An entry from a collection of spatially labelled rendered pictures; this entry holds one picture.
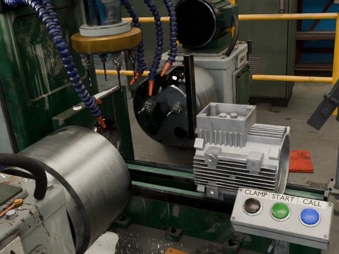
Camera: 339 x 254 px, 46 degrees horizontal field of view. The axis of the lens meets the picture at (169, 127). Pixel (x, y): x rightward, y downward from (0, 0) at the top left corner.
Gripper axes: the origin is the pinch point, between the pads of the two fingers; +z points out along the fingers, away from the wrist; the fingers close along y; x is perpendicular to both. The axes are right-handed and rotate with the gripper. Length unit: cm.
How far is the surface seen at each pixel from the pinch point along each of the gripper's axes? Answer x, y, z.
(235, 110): -16.3, -10.2, 15.4
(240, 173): -6.6, 2.5, 21.9
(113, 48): -48.0, 1.7, 13.2
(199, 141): -18.8, 1.2, 21.9
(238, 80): -26, -60, 29
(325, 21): -22, -505, 79
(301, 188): 8.4, -12.3, 24.7
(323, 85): 19, -397, 120
